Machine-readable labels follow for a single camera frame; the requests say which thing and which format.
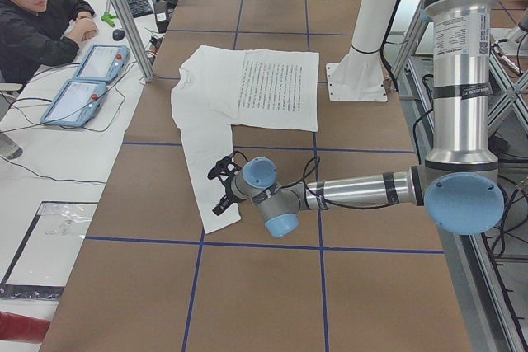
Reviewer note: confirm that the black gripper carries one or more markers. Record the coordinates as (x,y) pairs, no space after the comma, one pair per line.
(228,194)

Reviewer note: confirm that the white printed t-shirt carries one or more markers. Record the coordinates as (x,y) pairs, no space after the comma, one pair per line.
(221,88)

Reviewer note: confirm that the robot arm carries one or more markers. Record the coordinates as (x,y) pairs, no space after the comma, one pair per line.
(455,181)

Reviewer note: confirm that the black keyboard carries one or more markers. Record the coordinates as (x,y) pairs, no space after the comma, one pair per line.
(139,8)

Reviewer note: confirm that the black computer mouse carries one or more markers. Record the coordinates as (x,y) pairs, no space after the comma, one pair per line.
(118,34)

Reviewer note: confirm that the green toy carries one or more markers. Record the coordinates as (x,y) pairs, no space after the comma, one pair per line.
(109,19)

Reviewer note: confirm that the upper blue teach pendant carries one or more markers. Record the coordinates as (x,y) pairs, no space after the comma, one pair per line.
(102,63)

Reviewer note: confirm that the blue teach pendant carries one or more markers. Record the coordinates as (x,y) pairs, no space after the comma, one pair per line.
(75,104)
(102,63)

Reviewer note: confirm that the lower blue teach pendant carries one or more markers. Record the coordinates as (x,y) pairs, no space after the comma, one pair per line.
(75,104)

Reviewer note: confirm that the clear plastic sheet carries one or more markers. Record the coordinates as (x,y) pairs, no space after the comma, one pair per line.
(44,259)

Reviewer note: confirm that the seated person in black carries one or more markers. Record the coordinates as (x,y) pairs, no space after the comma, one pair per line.
(37,33)

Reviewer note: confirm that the red fire extinguisher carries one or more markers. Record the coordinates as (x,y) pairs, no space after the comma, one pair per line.
(19,328)

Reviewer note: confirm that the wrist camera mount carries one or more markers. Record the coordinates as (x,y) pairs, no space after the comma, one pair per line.
(225,169)

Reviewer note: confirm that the aluminium frame post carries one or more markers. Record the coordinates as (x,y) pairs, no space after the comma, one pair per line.
(131,32)

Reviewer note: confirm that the white camera pole with base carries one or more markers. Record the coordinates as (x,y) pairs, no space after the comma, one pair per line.
(360,76)

